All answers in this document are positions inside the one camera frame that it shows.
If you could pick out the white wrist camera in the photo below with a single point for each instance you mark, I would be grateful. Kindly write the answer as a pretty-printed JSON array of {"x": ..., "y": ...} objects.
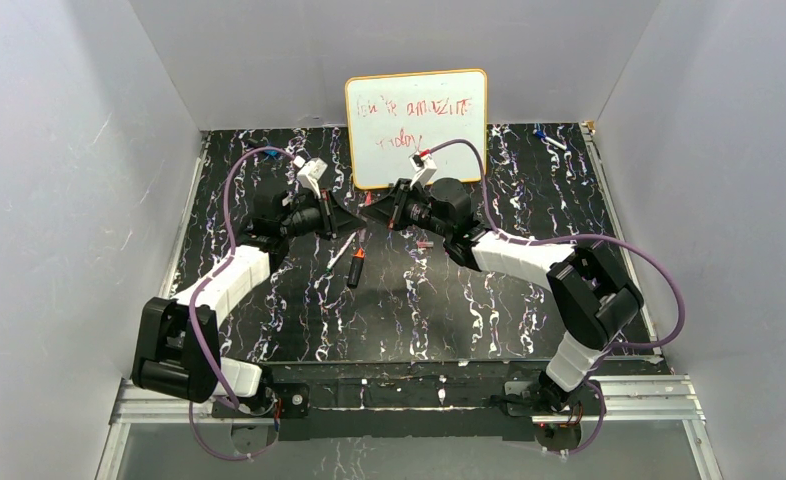
[
  {"x": 310, "y": 173},
  {"x": 424, "y": 168}
]

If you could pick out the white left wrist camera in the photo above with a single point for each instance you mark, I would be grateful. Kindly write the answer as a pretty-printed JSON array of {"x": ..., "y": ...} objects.
[{"x": 310, "y": 173}]

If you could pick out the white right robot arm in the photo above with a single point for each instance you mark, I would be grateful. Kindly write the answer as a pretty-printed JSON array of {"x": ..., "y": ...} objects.
[{"x": 593, "y": 292}]

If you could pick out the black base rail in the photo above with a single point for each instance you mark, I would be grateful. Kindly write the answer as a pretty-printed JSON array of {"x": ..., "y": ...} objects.
[{"x": 429, "y": 400}]

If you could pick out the white green-tipped pen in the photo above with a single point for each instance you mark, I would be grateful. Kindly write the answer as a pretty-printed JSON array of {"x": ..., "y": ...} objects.
[{"x": 340, "y": 253}]

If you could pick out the white blue pen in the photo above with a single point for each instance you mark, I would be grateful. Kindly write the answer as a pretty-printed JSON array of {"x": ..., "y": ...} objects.
[{"x": 551, "y": 141}]

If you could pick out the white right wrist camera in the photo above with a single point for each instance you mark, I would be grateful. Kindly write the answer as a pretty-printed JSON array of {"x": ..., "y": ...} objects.
[{"x": 424, "y": 168}]

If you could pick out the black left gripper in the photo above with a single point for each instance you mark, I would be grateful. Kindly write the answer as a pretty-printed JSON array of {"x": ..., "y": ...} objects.
[{"x": 327, "y": 215}]

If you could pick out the black orange highlighter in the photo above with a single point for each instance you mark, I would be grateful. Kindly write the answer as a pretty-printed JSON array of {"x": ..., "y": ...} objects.
[{"x": 356, "y": 268}]

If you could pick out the orange framed whiteboard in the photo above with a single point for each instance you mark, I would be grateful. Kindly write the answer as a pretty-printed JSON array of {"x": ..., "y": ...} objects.
[{"x": 392, "y": 117}]

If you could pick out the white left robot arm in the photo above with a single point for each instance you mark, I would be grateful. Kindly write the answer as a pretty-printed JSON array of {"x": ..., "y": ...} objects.
[{"x": 177, "y": 352}]

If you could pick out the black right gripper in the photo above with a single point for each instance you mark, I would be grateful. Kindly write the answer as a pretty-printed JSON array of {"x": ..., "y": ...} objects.
[{"x": 397, "y": 211}]

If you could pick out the blue black marker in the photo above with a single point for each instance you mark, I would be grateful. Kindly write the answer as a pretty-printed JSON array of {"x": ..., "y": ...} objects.
[{"x": 266, "y": 151}]

